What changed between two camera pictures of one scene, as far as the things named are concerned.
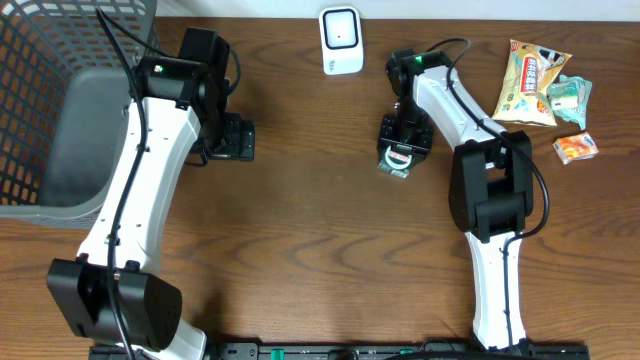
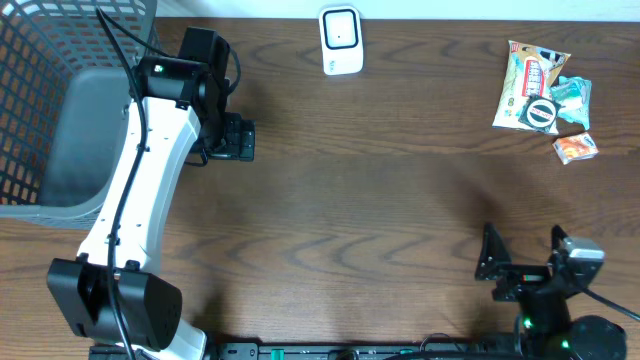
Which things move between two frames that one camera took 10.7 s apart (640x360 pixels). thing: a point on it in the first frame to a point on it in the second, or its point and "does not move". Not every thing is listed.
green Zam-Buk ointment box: (395, 159) to (539, 113)
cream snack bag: (529, 73) does not move
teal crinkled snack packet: (569, 98) does not move
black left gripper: (240, 138) does not move
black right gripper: (419, 143) to (523, 278)
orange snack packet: (576, 147) does not move
